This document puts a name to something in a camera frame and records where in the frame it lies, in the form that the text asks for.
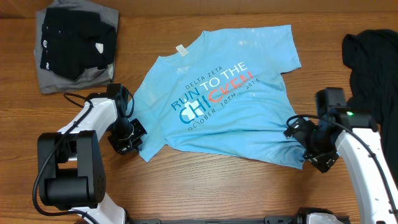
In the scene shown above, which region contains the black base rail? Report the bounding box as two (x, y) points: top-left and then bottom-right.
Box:
(124, 215), (351, 224)

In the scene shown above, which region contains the light blue printed t-shirt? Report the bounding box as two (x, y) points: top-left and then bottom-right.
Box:
(133, 25), (304, 169)

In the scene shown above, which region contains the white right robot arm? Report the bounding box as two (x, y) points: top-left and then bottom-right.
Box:
(285, 88), (397, 223)

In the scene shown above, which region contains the crumpled black shirt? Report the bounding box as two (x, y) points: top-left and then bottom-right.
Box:
(342, 29), (397, 181)

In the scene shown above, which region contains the folded black garment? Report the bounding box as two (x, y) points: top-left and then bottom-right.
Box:
(40, 7), (117, 80)

